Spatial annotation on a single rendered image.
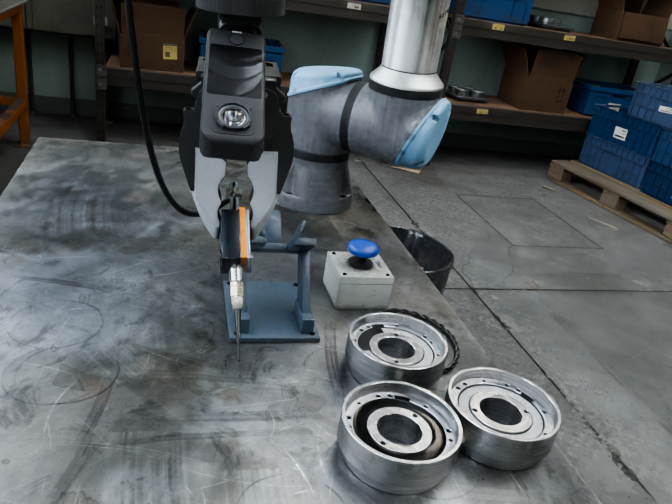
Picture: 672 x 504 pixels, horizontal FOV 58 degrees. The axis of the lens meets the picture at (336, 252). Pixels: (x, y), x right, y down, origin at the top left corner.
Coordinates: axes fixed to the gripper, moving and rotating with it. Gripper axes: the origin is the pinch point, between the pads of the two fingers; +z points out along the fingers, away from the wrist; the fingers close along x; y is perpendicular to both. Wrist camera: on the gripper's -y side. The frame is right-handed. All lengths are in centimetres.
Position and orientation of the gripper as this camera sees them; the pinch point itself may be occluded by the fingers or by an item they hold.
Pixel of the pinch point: (234, 229)
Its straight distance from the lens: 57.0
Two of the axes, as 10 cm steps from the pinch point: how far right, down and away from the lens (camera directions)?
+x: -9.8, -0.2, -1.8
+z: -1.1, 8.8, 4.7
